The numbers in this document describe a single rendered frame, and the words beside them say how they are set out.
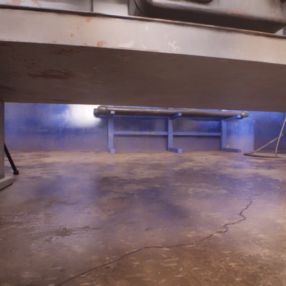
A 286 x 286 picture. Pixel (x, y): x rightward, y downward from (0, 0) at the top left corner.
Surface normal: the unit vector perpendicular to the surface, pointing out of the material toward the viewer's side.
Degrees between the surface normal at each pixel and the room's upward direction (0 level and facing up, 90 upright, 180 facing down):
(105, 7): 90
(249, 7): 90
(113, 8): 90
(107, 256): 0
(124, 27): 90
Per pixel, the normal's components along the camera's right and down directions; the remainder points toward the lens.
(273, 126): 0.19, 0.03
